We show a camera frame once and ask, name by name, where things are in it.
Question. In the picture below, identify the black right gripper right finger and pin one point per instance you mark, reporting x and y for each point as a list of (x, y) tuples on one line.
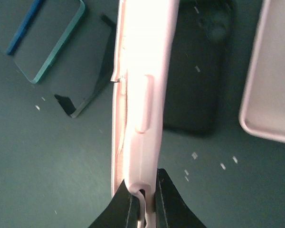
[(171, 210)]

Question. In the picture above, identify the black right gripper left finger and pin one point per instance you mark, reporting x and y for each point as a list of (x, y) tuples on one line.
[(121, 212)]

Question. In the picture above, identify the pink phone case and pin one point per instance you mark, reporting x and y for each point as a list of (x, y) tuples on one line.
[(262, 112)]

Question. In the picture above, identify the bare black phone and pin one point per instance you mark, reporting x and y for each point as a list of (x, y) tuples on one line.
[(85, 66)]

